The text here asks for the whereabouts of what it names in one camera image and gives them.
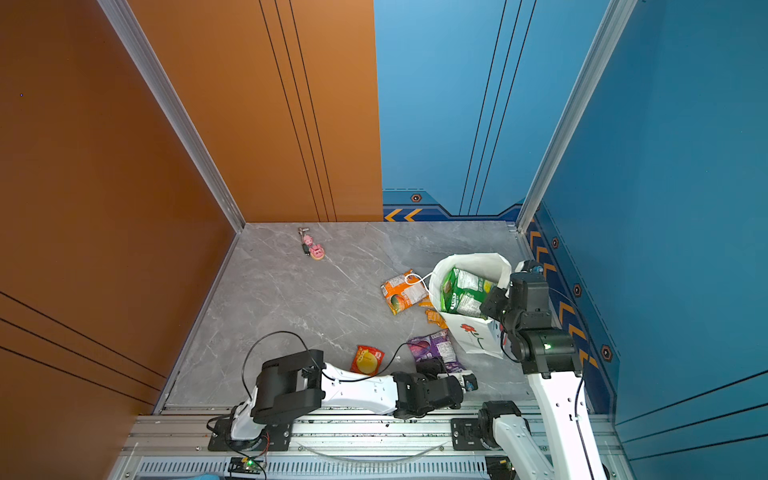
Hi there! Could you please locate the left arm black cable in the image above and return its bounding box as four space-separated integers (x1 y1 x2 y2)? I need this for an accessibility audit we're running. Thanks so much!
206 329 421 463

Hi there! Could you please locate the green circuit board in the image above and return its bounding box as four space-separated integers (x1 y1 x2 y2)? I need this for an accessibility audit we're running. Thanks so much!
227 457 267 479

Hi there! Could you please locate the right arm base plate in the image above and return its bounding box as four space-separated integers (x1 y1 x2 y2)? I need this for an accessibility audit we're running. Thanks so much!
450 418 498 451

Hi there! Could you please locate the aluminium mounting rail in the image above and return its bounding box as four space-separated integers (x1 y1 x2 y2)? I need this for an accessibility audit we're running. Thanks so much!
107 401 637 480

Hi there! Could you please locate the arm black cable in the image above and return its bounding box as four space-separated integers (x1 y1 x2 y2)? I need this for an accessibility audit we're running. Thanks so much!
497 287 598 480
206 329 421 463

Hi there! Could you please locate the purple white snack bag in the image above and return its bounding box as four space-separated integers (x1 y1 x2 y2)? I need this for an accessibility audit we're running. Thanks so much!
407 329 465 373

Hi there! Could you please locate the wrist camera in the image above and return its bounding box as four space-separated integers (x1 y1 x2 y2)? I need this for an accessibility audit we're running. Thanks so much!
448 370 479 392
514 260 544 275

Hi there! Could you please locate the green twin snack pack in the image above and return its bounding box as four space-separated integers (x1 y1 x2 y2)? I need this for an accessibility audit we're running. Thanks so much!
440 267 496 318

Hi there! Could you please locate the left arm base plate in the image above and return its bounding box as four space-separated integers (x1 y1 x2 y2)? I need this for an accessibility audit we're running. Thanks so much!
206 416 293 455

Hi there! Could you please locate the orange snack bag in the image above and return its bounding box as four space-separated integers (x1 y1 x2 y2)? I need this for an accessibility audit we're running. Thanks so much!
381 270 429 315

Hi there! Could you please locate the small orange snack packet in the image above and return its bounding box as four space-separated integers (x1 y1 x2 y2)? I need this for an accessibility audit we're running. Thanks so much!
425 309 448 329

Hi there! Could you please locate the white floral paper bag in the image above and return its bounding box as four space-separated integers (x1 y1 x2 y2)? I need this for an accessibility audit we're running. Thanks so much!
405 253 512 358

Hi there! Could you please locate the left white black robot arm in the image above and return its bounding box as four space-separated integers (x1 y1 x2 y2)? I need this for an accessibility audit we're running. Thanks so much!
229 349 464 441

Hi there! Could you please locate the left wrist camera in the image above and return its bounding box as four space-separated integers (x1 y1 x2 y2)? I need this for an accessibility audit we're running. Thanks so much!
448 370 479 392

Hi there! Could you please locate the red yellow snack packet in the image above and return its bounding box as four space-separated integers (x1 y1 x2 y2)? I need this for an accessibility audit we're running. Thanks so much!
350 345 385 376

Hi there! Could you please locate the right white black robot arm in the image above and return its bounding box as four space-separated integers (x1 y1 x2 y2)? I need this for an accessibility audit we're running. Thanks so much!
479 271 607 479

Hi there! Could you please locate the pink keychain toy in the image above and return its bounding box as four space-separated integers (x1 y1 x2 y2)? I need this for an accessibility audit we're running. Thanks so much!
298 227 325 260

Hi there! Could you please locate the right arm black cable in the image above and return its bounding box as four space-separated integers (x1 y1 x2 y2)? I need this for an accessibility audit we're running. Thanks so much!
497 287 598 480

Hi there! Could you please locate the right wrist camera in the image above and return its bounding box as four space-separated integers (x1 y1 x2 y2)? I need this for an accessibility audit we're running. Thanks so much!
514 260 544 275

